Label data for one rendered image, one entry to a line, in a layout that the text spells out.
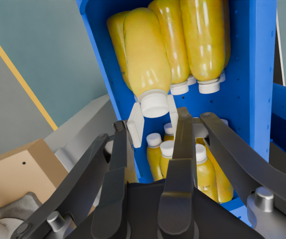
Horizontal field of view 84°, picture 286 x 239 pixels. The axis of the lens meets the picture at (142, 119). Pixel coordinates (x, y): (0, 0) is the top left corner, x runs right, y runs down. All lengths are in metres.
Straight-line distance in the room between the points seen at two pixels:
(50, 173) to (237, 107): 0.56
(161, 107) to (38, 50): 1.60
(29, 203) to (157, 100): 0.55
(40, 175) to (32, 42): 1.35
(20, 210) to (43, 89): 1.30
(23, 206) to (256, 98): 0.66
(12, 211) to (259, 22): 0.72
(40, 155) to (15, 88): 1.45
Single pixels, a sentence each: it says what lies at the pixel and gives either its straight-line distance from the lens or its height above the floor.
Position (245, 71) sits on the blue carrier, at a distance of 0.40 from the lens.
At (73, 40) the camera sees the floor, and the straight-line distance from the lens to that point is 1.58.
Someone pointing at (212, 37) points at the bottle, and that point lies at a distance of 0.31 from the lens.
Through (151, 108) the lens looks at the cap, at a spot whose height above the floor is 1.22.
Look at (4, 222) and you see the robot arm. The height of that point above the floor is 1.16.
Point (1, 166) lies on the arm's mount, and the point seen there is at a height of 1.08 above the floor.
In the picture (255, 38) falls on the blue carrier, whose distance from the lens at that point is 0.23.
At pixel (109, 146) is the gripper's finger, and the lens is 0.16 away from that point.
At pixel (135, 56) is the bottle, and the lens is 0.24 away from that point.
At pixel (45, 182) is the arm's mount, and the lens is 0.60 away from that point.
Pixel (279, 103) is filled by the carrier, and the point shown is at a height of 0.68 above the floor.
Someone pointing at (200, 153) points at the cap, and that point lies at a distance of 0.34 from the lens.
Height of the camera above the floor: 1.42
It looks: 66 degrees down
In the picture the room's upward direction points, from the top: 168 degrees counter-clockwise
